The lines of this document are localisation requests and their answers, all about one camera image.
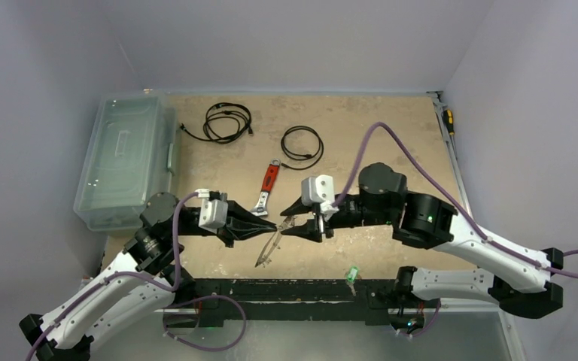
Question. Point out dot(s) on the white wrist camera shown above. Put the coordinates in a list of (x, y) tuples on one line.
[(213, 210), (318, 191)]

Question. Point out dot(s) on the clear plastic storage box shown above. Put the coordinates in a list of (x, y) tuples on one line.
[(129, 159)]

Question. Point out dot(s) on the red handled adjustable wrench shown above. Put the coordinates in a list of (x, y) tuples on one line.
[(260, 209)]

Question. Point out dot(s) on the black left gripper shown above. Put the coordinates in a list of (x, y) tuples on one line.
[(241, 224)]

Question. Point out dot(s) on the yellow black screwdriver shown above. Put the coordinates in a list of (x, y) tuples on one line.
[(448, 121)]

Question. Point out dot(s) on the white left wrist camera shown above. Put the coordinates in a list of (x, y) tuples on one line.
[(213, 210)]

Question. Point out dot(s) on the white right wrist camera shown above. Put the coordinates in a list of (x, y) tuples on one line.
[(318, 191)]

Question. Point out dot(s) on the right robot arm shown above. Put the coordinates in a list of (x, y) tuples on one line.
[(515, 278)]

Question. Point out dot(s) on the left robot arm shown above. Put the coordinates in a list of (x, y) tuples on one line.
[(145, 276)]

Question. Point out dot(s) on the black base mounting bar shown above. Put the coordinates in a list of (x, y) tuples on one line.
[(374, 302)]

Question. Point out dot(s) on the aluminium frame rail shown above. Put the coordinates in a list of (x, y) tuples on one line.
[(510, 335)]

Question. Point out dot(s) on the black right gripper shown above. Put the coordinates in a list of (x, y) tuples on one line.
[(322, 223)]

